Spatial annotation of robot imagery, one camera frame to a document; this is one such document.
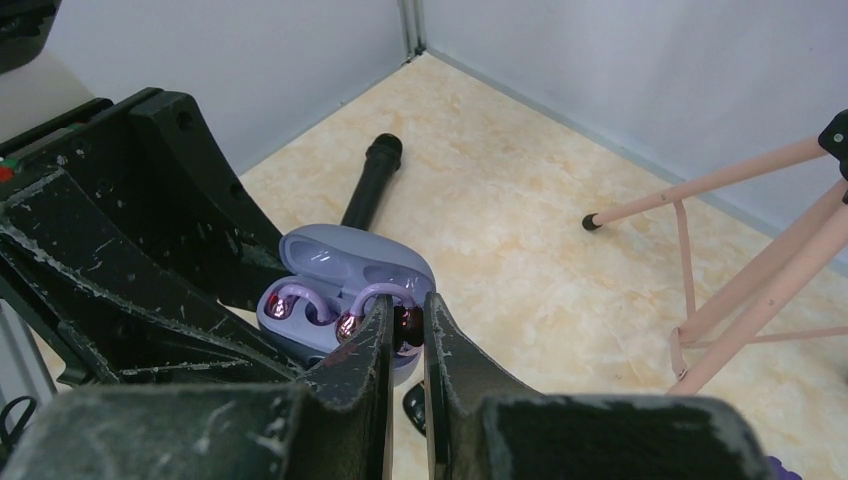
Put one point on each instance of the purple ear clip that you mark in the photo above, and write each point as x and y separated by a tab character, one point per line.
406	318
283	301

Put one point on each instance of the pink music stand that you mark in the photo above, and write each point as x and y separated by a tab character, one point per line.
713	333

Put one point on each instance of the black earbud charging case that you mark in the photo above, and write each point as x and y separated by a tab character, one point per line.
414	407

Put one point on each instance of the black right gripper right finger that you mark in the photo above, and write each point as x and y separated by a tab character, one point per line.
484	423

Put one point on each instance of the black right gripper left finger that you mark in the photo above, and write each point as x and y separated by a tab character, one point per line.
333	422

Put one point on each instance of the black marker with orange cap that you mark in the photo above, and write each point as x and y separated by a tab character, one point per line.
383	158

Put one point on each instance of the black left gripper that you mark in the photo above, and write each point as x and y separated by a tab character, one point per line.
114	218

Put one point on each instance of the grey blue oval case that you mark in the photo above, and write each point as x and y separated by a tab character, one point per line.
338	262

